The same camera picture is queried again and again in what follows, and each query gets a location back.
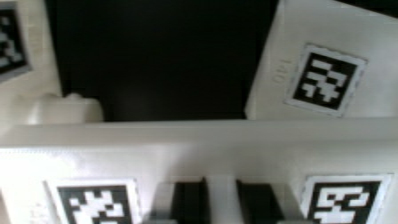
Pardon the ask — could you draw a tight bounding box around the white cabinet door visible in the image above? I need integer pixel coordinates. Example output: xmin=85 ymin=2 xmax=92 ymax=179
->
xmin=245 ymin=0 xmax=398 ymax=120
xmin=0 ymin=142 xmax=398 ymax=224

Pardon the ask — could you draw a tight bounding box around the white marker sheet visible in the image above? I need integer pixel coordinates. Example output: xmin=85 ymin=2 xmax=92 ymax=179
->
xmin=0 ymin=0 xmax=60 ymax=110

